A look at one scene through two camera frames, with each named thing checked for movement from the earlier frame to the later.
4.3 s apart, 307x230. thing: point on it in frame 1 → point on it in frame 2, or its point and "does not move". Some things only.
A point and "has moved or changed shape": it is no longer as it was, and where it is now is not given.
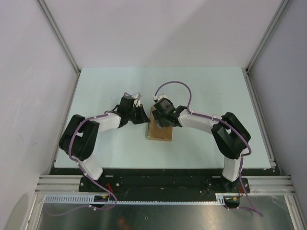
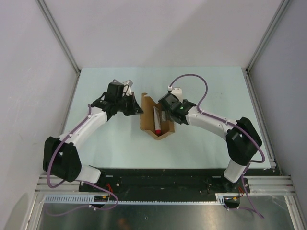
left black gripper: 142,117 → 135,109
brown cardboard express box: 155,132 has moved or changed shape
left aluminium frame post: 64,41 does not move
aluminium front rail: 263,184 does not move
